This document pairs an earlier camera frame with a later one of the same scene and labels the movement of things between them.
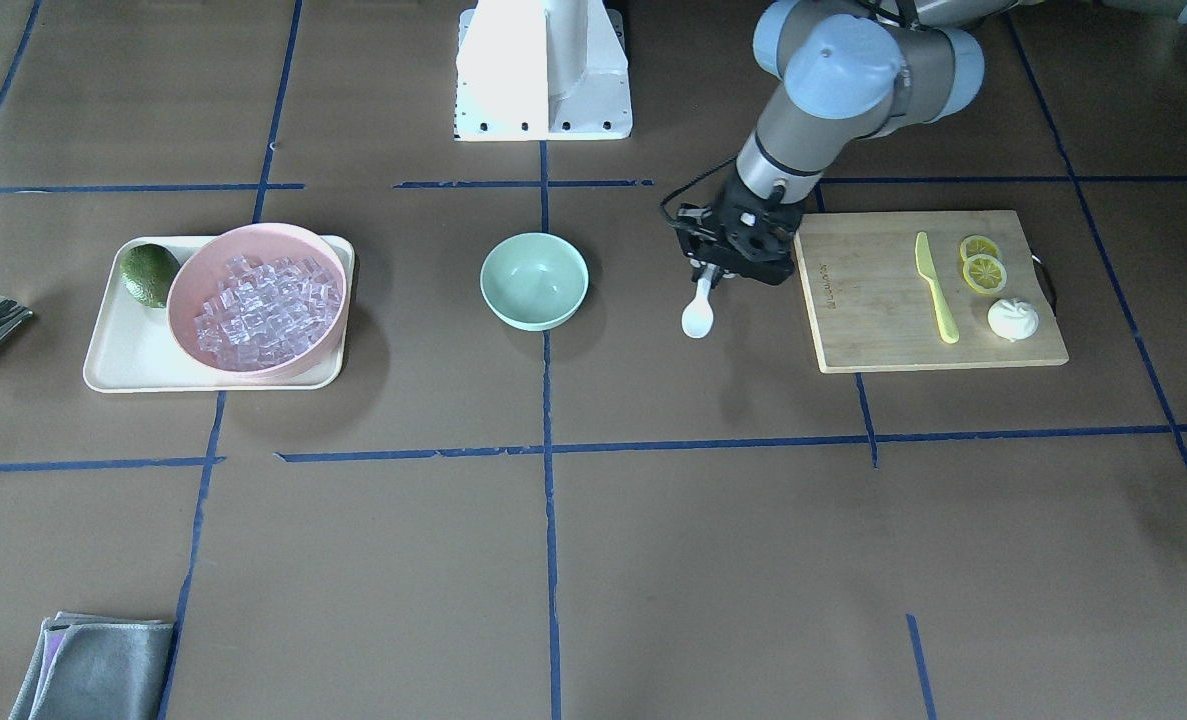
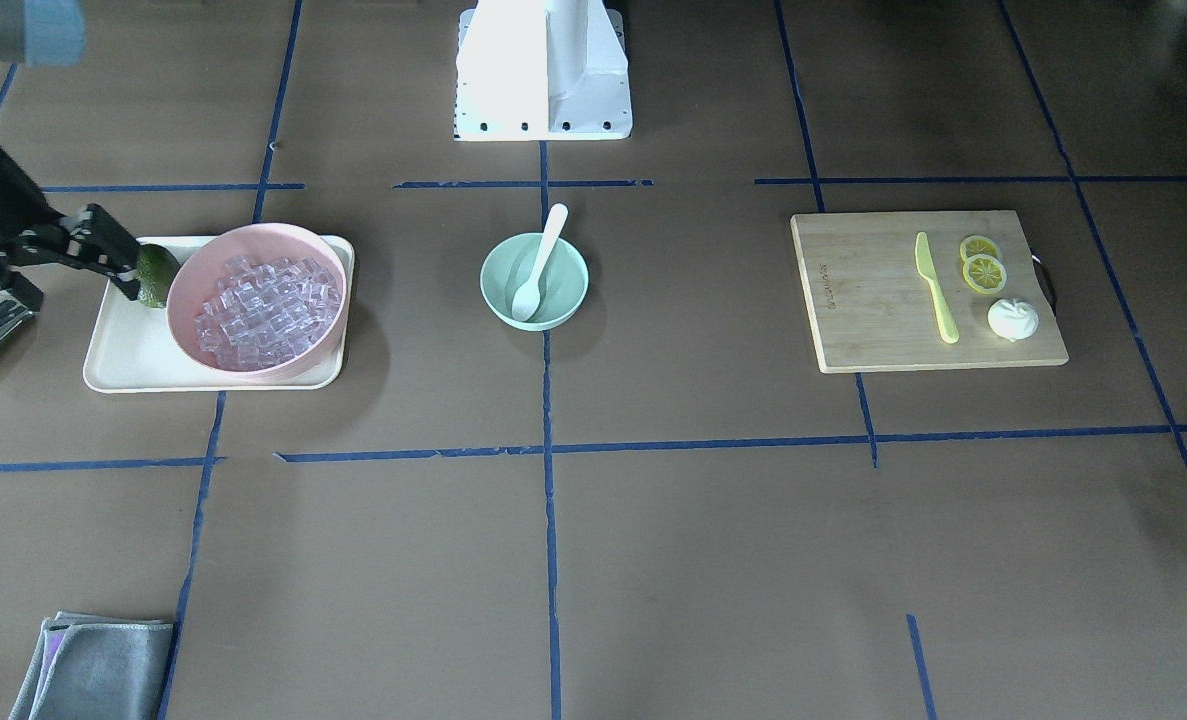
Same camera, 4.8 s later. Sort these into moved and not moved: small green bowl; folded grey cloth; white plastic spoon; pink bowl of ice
Moved: white plastic spoon
Not moved: small green bowl; folded grey cloth; pink bowl of ice
